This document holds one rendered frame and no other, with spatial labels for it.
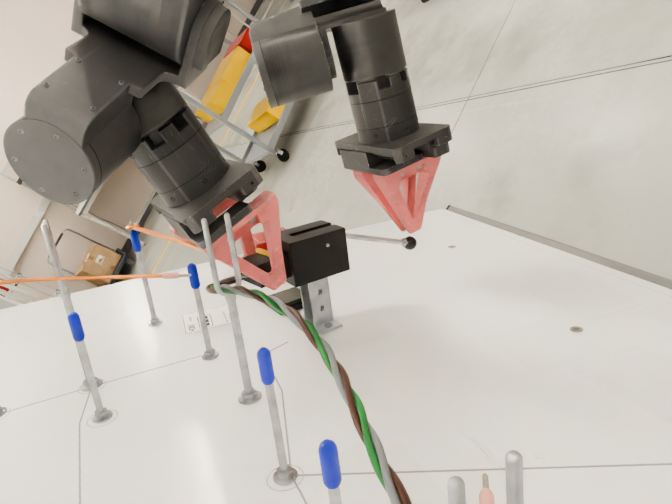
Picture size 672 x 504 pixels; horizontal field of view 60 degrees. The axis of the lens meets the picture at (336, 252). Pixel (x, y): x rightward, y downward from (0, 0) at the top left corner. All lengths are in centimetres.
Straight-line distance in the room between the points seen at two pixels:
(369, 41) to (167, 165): 20
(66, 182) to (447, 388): 29
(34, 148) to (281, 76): 21
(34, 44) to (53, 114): 828
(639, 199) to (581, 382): 146
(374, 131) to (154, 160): 20
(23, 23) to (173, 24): 832
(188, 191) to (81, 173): 9
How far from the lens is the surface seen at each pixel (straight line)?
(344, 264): 51
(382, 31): 51
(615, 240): 184
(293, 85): 51
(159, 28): 38
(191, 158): 43
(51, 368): 58
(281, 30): 53
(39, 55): 861
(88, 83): 37
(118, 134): 38
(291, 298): 58
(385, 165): 53
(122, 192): 852
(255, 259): 49
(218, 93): 435
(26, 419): 51
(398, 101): 52
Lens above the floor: 135
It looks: 27 degrees down
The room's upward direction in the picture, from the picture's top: 60 degrees counter-clockwise
